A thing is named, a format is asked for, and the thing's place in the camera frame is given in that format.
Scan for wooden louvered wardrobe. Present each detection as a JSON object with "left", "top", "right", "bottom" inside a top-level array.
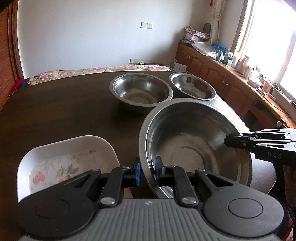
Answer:
[{"left": 1, "top": 1, "right": 23, "bottom": 106}]

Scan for wall light switch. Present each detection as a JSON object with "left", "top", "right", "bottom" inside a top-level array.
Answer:
[{"left": 140, "top": 22, "right": 152, "bottom": 29}]

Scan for wooden sideboard cabinet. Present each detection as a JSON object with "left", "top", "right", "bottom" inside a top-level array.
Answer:
[{"left": 175, "top": 43, "right": 295, "bottom": 131}]

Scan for medium steel bowl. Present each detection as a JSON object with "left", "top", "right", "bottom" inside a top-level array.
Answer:
[{"left": 109, "top": 73, "right": 173, "bottom": 114}]

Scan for red and navy clothes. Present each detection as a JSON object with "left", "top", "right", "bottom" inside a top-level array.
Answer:
[{"left": 10, "top": 77, "right": 30, "bottom": 94}]

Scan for floral bedspread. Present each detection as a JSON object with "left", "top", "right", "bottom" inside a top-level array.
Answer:
[{"left": 28, "top": 64, "right": 171, "bottom": 86}]

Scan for floral square plate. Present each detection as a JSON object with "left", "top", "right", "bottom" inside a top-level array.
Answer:
[{"left": 17, "top": 135, "right": 120, "bottom": 201}]

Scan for person right hand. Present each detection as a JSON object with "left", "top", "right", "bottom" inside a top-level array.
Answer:
[{"left": 283, "top": 165, "right": 296, "bottom": 208}]

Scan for wall power outlet strip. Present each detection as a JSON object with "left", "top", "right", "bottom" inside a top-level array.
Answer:
[{"left": 129, "top": 59, "right": 154, "bottom": 65}]

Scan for stack of boxes and papers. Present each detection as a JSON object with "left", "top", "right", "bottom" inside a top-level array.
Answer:
[{"left": 183, "top": 26, "right": 210, "bottom": 44}]

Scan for small steel bowl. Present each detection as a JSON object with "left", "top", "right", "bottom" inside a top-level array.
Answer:
[{"left": 169, "top": 72, "right": 217, "bottom": 101}]

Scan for patterned curtain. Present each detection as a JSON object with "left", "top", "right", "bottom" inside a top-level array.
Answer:
[{"left": 210, "top": 0, "right": 226, "bottom": 44}]

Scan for large steel bowl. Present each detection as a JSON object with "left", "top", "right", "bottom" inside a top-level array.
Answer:
[{"left": 138, "top": 98, "right": 252, "bottom": 198}]

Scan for bottles on sideboard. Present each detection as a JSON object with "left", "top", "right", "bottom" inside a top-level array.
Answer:
[{"left": 216, "top": 53, "right": 283, "bottom": 93}]

